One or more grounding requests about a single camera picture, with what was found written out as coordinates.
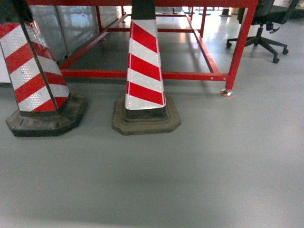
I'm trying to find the red white traffic cone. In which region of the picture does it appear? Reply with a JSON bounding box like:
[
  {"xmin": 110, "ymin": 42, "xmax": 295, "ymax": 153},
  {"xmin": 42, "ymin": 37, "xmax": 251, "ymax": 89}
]
[{"xmin": 112, "ymin": 0, "xmax": 181, "ymax": 135}]

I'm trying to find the black office chair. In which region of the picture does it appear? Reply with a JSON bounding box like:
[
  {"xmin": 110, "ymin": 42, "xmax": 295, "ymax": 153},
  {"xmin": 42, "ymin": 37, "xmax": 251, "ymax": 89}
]
[{"xmin": 226, "ymin": 0, "xmax": 297, "ymax": 64}]

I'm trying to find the red metal frame table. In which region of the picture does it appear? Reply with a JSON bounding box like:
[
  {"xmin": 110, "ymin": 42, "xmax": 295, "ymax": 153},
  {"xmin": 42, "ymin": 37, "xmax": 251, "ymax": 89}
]
[{"xmin": 26, "ymin": 0, "xmax": 259, "ymax": 97}]

